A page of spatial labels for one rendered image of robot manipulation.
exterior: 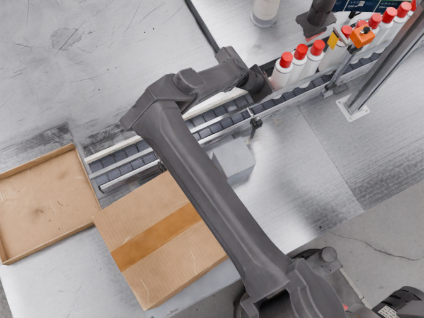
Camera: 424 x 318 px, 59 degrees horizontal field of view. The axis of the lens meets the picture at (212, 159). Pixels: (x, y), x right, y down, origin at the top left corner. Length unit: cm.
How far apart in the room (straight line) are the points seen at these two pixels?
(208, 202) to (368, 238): 171
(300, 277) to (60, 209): 88
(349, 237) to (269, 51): 116
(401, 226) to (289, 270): 178
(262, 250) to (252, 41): 97
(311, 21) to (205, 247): 68
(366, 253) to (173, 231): 145
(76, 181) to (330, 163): 81
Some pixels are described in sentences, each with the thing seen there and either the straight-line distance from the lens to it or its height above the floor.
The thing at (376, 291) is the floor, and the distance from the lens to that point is 216.
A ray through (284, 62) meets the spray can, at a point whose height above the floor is 108.
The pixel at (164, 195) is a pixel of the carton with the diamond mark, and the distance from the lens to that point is 89.
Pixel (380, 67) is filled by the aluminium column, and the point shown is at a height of 107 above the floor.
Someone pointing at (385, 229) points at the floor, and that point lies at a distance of 222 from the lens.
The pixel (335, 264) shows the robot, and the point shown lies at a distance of 180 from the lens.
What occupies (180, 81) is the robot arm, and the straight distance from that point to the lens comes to 61.
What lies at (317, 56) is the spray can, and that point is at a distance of 118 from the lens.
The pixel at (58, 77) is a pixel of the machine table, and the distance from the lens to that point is 143.
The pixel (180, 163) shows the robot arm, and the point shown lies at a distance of 53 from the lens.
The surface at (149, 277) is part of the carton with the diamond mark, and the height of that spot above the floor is 112.
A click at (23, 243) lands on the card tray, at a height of 83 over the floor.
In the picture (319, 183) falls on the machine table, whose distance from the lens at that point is 125.
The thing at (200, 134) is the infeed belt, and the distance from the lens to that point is 119.
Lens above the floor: 198
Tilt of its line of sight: 70 degrees down
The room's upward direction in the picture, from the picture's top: 5 degrees clockwise
